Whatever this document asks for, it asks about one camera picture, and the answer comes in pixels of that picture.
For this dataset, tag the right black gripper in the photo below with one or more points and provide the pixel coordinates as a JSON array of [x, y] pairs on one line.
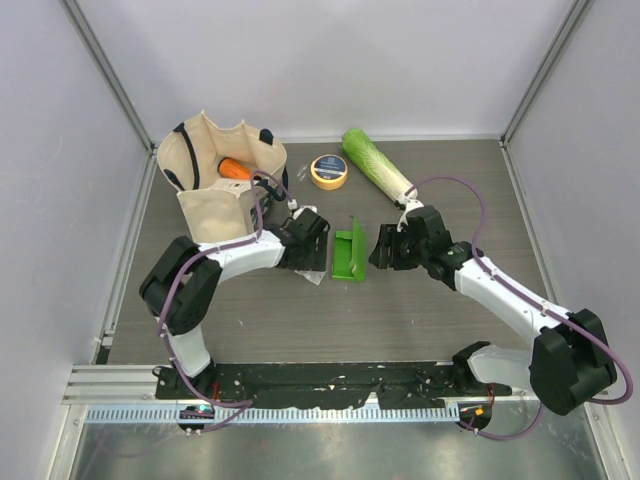
[[388, 236]]

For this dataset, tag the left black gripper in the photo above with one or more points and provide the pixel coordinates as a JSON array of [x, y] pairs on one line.
[[315, 261]]

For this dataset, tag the small clear plastic bag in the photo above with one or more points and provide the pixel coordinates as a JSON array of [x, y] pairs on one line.
[[314, 277]]

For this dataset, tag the green paper box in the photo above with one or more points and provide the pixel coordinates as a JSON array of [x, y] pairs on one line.
[[349, 254]]

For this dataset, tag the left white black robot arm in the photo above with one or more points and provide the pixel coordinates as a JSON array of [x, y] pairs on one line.
[[180, 287]]

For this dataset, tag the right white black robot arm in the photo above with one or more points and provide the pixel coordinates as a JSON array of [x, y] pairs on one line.
[[564, 363]]

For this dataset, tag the yellow masking tape roll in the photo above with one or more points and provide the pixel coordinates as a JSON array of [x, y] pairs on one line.
[[329, 172]]

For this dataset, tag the beige canvas tote bag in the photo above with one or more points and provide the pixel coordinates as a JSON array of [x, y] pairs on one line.
[[217, 208]]

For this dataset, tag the napa cabbage toy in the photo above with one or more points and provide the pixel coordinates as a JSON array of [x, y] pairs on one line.
[[361, 150]]

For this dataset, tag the orange bottle in bag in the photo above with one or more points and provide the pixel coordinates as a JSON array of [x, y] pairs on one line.
[[233, 169]]

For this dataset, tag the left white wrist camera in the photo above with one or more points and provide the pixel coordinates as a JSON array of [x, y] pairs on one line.
[[297, 209]]

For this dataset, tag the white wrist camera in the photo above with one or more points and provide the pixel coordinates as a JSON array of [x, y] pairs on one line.
[[297, 209], [406, 205]]

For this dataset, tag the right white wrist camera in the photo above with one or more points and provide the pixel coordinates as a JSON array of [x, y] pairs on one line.
[[406, 205]]

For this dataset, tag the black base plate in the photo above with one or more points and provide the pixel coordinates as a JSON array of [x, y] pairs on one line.
[[339, 386]]

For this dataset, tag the white slotted cable duct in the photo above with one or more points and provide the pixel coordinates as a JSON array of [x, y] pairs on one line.
[[193, 415]]

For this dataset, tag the aluminium frame rail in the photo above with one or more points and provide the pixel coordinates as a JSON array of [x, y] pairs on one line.
[[106, 384]]

